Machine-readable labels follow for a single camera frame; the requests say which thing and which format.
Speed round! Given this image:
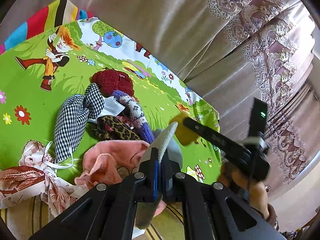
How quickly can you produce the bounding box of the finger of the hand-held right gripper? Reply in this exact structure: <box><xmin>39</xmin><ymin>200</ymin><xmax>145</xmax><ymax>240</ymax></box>
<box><xmin>183</xmin><ymin>117</ymin><xmax>212</xmax><ymax>142</ymax></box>

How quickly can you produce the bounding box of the yellow sponge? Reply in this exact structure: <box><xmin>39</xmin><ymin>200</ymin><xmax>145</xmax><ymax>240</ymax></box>
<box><xmin>169</xmin><ymin>112</ymin><xmax>199</xmax><ymax>147</ymax></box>

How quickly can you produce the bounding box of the pink towel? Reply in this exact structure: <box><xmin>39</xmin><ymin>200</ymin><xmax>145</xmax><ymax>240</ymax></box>
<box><xmin>74</xmin><ymin>140</ymin><xmax>167</xmax><ymax>218</ymax></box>

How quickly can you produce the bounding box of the dark red knitted hat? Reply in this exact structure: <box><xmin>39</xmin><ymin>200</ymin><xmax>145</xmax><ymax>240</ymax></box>
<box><xmin>90</xmin><ymin>67</ymin><xmax>134</xmax><ymax>98</ymax></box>

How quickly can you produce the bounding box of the green cartoon printed sheet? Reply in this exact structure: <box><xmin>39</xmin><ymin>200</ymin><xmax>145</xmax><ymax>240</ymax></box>
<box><xmin>0</xmin><ymin>17</ymin><xmax>223</xmax><ymax>188</ymax></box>

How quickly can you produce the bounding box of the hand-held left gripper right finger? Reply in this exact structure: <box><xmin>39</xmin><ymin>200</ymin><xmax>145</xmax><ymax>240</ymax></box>
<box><xmin>160</xmin><ymin>152</ymin><xmax>287</xmax><ymax>240</ymax></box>

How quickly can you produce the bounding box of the person's right forearm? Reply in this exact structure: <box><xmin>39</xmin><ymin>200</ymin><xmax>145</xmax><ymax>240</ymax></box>
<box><xmin>265</xmin><ymin>204</ymin><xmax>282</xmax><ymax>232</ymax></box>

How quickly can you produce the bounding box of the black white houndstooth cloth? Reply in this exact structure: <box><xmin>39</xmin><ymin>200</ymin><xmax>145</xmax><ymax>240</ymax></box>
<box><xmin>54</xmin><ymin>82</ymin><xmax>105</xmax><ymax>164</ymax></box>

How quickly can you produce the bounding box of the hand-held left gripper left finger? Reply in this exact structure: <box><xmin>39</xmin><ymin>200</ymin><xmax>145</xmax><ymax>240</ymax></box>
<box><xmin>29</xmin><ymin>148</ymin><xmax>160</xmax><ymax>240</ymax></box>

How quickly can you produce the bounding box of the purple knitted sock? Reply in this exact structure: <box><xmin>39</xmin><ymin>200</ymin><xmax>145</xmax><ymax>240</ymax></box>
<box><xmin>112</xmin><ymin>90</ymin><xmax>155</xmax><ymax>144</ymax></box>

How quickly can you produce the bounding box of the grey herringbone cloth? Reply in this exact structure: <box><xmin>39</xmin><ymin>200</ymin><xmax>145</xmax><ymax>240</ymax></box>
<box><xmin>135</xmin><ymin>121</ymin><xmax>183</xmax><ymax>230</ymax></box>

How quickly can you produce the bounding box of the white red printed scarf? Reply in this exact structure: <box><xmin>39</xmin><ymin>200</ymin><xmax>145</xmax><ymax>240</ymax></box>
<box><xmin>0</xmin><ymin>140</ymin><xmax>88</xmax><ymax>218</ymax></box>

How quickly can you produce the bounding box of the leopard print cloth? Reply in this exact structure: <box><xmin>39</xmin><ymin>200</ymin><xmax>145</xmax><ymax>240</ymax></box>
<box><xmin>91</xmin><ymin>115</ymin><xmax>142</xmax><ymax>142</ymax></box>

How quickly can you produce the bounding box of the person's right hand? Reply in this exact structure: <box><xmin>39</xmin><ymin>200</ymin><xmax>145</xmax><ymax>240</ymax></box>
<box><xmin>217</xmin><ymin>160</ymin><xmax>270</xmax><ymax>222</ymax></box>

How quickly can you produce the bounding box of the pink lace trimmed curtain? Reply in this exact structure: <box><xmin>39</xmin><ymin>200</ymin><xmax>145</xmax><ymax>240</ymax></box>
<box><xmin>186</xmin><ymin>0</ymin><xmax>320</xmax><ymax>233</ymax></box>

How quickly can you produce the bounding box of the beige satin curtain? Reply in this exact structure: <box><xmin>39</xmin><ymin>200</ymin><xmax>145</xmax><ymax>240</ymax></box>
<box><xmin>5</xmin><ymin>0</ymin><xmax>253</xmax><ymax>98</ymax></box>

